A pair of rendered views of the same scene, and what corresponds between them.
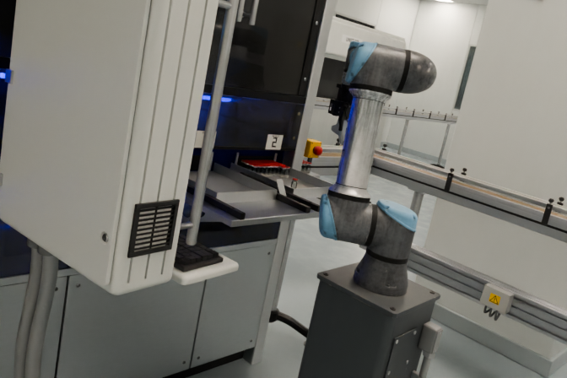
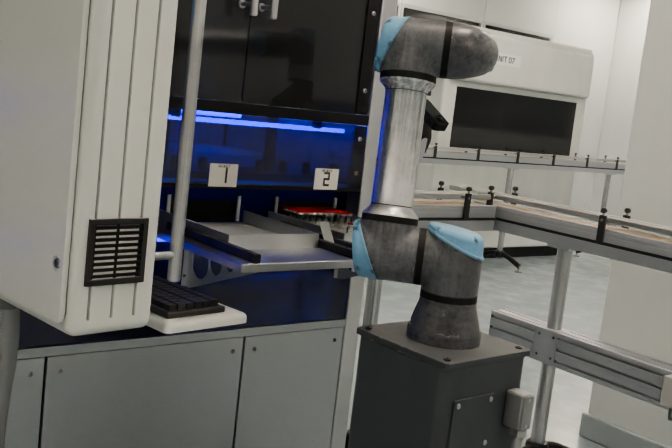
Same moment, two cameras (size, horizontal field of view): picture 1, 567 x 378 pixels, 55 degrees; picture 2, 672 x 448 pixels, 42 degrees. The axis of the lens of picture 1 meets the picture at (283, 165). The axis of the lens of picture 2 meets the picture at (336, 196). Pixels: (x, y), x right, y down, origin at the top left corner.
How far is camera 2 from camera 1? 0.46 m
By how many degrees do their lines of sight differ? 9
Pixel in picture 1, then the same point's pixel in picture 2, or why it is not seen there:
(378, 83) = (411, 66)
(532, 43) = not seen: outside the picture
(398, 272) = (461, 316)
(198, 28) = (155, 6)
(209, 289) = (247, 389)
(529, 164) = not seen: outside the picture
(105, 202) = (56, 220)
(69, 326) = (51, 428)
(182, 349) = not seen: outside the picture
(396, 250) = (455, 285)
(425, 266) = (582, 359)
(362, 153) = (399, 159)
